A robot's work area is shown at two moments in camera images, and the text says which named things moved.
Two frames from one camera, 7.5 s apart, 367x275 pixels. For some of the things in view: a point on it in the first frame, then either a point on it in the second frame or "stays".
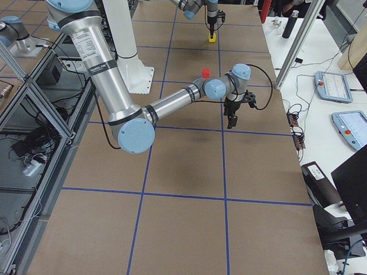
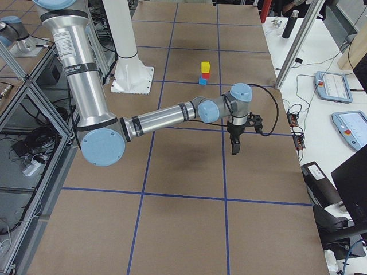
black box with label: (321, 192) stays
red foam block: (206, 73) stays
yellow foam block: (213, 39) -> (205, 66)
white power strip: (32, 168) stays
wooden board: (355, 51) stays
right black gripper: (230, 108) -> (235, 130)
